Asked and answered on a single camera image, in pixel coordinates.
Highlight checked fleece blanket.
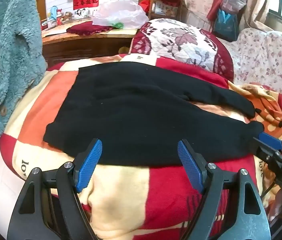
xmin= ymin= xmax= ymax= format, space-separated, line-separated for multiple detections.
xmin=0 ymin=54 xmax=282 ymax=240

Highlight dark red cloth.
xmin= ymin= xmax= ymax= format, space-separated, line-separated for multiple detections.
xmin=66 ymin=21 xmax=114 ymax=37

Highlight clear plastic bag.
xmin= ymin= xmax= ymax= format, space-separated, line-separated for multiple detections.
xmin=92 ymin=0 xmax=149 ymax=30

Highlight blue bag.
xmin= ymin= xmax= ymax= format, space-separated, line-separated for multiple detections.
xmin=211 ymin=9 xmax=239 ymax=43

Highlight wooden cabinet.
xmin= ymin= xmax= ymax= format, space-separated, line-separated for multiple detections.
xmin=42 ymin=29 xmax=138 ymax=67

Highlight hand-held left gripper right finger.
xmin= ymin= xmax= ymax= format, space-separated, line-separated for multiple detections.
xmin=177 ymin=139 xmax=271 ymax=240

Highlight floral sofa cover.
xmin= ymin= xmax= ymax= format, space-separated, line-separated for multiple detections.
xmin=221 ymin=27 xmax=282 ymax=120

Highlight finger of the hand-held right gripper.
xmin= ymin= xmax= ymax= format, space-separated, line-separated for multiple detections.
xmin=252 ymin=132 xmax=282 ymax=155

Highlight photo frame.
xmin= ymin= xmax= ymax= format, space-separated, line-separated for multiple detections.
xmin=74 ymin=8 xmax=90 ymax=19

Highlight black pants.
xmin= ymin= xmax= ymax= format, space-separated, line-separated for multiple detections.
xmin=43 ymin=61 xmax=264 ymax=167

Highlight beige curtain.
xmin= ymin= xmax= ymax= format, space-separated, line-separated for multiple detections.
xmin=241 ymin=0 xmax=281 ymax=34

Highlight floral quilted cushion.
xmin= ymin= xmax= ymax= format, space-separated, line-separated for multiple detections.
xmin=130 ymin=18 xmax=235 ymax=82

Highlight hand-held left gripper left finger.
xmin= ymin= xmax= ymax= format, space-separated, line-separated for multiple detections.
xmin=7 ymin=138 xmax=103 ymax=240

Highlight teal fluffy jacket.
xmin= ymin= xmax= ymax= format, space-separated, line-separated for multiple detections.
xmin=0 ymin=0 xmax=48 ymax=143

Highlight wooden chair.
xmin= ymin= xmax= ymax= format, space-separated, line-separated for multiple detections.
xmin=148 ymin=0 xmax=184 ymax=20

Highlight clear plastic container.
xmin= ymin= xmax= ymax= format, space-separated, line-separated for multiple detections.
xmin=220 ymin=0 xmax=247 ymax=14

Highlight red banner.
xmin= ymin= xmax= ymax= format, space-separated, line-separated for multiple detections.
xmin=73 ymin=0 xmax=99 ymax=10

